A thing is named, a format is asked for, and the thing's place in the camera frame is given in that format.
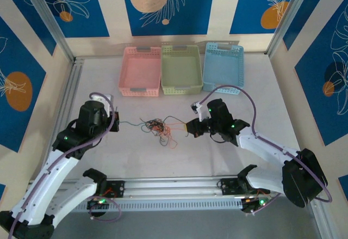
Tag orange wire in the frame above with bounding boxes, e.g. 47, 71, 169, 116
152, 130, 178, 151
148, 122, 188, 142

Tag blue perforated plastic basket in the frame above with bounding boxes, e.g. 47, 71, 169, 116
202, 42, 245, 96

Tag pink perforated plastic basket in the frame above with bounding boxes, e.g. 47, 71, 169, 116
119, 46, 162, 97

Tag green perforated plastic basket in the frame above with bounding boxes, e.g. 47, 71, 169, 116
160, 45, 204, 96

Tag clear plastic tube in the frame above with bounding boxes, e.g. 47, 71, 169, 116
21, 0, 76, 62

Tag aluminium side rail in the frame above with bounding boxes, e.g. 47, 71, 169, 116
51, 58, 84, 154

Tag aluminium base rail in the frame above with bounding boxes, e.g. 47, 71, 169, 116
65, 177, 275, 198

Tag grey slotted cable duct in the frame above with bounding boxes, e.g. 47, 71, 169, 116
73, 197, 245, 213

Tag aluminium frame post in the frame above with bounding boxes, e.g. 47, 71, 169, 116
266, 0, 335, 58

